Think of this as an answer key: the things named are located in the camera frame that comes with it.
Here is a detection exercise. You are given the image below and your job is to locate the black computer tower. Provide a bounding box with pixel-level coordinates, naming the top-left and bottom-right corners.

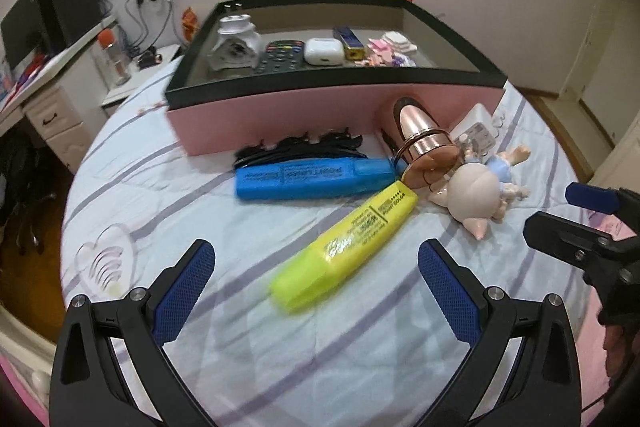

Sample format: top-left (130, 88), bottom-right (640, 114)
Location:
top-left (37, 0), bottom-right (103, 54)

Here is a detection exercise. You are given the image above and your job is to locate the yellow highlighter marker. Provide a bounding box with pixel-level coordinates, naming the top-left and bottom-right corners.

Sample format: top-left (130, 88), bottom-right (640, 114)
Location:
top-left (269, 181), bottom-right (419, 313)

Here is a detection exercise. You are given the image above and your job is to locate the white earbuds case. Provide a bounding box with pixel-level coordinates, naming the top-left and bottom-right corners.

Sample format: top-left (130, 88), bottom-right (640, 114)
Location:
top-left (304, 38), bottom-right (345, 66)

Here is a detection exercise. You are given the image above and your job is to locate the person's right hand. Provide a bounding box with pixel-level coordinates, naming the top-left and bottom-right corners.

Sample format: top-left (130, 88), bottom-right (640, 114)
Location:
top-left (603, 325), bottom-right (639, 379)

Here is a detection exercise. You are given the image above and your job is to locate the black hair claw clip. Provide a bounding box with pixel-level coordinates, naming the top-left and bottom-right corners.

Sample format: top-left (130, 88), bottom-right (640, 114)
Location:
top-left (233, 128), bottom-right (367, 170)

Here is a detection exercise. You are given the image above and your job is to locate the orange cap water bottle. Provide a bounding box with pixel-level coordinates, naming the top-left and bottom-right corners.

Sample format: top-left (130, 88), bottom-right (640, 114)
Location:
top-left (98, 28), bottom-right (131, 86)

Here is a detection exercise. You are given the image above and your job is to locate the black tv remote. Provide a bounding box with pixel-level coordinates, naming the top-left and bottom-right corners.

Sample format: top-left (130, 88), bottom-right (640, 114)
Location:
top-left (254, 39), bottom-right (305, 75)

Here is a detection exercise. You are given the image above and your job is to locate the black office chair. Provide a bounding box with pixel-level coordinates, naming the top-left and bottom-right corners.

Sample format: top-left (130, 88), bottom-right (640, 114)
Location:
top-left (1, 138), bottom-right (56, 256)

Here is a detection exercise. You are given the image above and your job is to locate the striped white table cover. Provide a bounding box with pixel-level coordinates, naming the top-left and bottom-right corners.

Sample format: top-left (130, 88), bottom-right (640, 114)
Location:
top-left (61, 64), bottom-right (589, 426)

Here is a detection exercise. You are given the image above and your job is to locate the white low cabinet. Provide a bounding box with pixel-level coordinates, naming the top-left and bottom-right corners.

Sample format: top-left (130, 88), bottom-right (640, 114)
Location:
top-left (102, 44), bottom-right (182, 117)

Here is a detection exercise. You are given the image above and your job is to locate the blue highlighter marker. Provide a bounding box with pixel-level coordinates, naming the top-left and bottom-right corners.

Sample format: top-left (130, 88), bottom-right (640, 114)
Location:
top-left (235, 157), bottom-right (397, 200)

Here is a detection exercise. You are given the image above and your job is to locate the pink pig doll figure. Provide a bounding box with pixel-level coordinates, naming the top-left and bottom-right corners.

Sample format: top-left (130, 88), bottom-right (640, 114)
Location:
top-left (428, 145), bottom-right (532, 241)

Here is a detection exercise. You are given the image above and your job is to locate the pink donut brick model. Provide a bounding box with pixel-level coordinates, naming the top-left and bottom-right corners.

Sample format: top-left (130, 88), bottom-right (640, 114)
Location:
top-left (355, 39), bottom-right (418, 68)

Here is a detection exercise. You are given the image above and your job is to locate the pink box black rim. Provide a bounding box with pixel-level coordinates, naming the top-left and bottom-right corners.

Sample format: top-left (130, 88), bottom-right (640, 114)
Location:
top-left (165, 0), bottom-right (506, 156)

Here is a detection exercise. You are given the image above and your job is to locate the blue gold slim box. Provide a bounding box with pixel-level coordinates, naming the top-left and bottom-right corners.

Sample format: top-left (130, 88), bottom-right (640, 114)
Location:
top-left (333, 26), bottom-right (366, 62)

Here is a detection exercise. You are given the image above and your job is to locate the white cat brick model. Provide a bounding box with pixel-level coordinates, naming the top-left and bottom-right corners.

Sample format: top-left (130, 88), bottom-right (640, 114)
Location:
top-left (382, 31), bottom-right (418, 55)

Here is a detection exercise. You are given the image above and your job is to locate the white desk with drawers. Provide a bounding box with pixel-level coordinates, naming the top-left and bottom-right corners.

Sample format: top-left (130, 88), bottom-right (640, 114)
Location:
top-left (1, 16), bottom-right (116, 172)

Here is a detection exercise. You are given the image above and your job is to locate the orange snack bag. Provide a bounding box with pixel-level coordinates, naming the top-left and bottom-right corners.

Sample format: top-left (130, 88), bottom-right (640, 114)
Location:
top-left (181, 6), bottom-right (200, 43)

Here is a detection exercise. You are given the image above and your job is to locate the black computer monitor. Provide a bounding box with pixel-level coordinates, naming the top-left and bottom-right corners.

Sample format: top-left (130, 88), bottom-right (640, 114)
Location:
top-left (1, 0), bottom-right (48, 69)

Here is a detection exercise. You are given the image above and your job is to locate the small black camera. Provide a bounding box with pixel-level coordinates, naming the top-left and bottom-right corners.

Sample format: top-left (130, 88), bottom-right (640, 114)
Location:
top-left (137, 46), bottom-right (163, 70)

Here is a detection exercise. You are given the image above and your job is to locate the white travel plug adapter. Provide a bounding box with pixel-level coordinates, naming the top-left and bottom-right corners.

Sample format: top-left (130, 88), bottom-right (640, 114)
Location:
top-left (207, 13), bottom-right (264, 72)

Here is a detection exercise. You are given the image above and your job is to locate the rose gold metal cup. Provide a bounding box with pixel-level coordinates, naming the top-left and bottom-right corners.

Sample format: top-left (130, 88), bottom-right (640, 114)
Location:
top-left (376, 95), bottom-right (460, 188)

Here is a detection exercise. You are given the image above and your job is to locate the white square charger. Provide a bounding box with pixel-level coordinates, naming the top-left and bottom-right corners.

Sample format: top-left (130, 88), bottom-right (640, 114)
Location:
top-left (449, 103), bottom-right (497, 156)

